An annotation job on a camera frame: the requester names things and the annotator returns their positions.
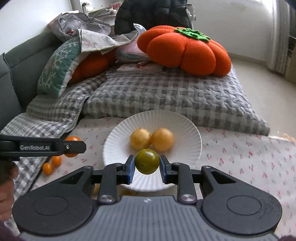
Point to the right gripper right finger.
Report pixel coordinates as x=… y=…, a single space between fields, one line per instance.
x=180 y=175

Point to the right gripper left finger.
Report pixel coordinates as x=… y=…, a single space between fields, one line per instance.
x=112 y=176

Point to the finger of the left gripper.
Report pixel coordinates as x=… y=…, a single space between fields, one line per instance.
x=14 y=147

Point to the green-yellow small fruit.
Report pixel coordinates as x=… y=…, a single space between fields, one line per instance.
x=147 y=161

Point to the large yellow round fruit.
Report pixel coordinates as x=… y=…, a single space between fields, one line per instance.
x=162 y=139

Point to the orange tangerine with stem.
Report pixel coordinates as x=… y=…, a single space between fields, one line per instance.
x=72 y=138

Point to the person's left hand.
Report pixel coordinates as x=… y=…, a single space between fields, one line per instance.
x=7 y=194

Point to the white ribbed plate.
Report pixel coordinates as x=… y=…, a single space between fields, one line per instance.
x=186 y=149

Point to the small orange kumquat left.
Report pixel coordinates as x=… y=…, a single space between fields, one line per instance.
x=47 y=168

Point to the small orange kumquat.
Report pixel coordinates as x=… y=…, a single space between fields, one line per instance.
x=56 y=161
x=47 y=168

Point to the small orange kumquat far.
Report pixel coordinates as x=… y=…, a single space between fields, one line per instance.
x=56 y=161

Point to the grey checkered quilt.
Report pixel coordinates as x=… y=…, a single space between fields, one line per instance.
x=213 y=102

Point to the dark green sofa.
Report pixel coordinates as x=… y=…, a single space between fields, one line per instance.
x=21 y=68

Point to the cherry print cloth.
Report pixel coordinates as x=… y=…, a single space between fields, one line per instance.
x=265 y=162

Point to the green white patterned pillow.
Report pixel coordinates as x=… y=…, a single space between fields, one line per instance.
x=60 y=68

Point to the orange red cushion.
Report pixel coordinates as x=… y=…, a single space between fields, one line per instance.
x=93 y=65

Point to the orange pumpkin plush cushion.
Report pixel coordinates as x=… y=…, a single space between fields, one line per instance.
x=188 y=49

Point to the pink pastel folded fabric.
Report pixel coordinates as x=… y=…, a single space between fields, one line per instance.
x=130 y=53

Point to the floral white cloth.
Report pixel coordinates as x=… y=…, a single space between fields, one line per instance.
x=97 y=42

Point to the grey plastic bag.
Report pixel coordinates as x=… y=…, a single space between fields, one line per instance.
x=66 y=26

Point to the wooden shelf unit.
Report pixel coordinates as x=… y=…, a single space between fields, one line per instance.
x=290 y=66

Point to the black jacket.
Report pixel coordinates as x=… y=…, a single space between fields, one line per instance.
x=149 y=14

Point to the white curtain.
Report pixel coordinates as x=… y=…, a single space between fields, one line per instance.
x=277 y=50

